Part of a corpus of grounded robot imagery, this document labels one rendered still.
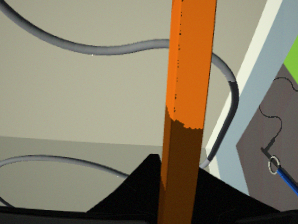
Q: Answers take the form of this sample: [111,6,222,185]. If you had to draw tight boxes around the white loop with blue handle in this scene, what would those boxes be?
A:
[269,156,298,196]

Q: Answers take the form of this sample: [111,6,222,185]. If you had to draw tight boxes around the brown long bar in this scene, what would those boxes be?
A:
[157,0,217,224]

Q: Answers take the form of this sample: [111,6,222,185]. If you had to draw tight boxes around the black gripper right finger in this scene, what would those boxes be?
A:
[190,167,298,224]

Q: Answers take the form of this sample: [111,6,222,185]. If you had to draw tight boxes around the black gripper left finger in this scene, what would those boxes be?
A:
[0,155,161,224]

